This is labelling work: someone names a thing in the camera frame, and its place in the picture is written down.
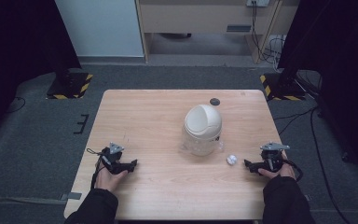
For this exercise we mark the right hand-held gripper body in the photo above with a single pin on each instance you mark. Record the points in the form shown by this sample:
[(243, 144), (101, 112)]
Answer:
[(272, 157)]

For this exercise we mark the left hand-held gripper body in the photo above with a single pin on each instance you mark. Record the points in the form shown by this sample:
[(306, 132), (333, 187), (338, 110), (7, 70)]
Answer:
[(113, 156)]

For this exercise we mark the person's right hand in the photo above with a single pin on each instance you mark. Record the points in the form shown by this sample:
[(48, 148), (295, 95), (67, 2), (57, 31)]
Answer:
[(282, 171)]

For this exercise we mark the person's left hand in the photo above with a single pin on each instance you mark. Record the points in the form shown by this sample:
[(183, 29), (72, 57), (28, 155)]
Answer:
[(108, 179)]

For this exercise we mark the crumpled white paper ball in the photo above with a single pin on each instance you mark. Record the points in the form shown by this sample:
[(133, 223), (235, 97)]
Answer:
[(231, 159)]

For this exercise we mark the clear plastic bin liner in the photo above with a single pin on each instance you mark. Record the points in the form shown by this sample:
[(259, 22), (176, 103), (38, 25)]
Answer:
[(219, 146)]

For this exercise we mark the white swing-lid trash bin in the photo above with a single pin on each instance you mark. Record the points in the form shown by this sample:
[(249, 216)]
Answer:
[(202, 128)]

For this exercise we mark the black stand base striped edge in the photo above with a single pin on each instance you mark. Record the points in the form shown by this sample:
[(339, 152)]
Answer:
[(70, 86), (281, 88)]

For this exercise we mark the small dark round disc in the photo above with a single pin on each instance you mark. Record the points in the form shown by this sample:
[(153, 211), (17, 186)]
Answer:
[(214, 101)]

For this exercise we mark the black curtain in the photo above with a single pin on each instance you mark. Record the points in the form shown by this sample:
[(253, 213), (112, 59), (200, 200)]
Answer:
[(21, 46), (338, 62)]

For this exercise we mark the white cabinet panel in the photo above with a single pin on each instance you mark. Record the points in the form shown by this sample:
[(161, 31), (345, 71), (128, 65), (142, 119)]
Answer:
[(101, 28)]

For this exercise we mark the light wooden desk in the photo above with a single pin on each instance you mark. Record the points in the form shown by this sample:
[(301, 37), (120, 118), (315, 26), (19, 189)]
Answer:
[(199, 18)]

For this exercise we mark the grey power strip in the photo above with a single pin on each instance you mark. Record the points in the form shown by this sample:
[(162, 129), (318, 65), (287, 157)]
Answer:
[(258, 2)]

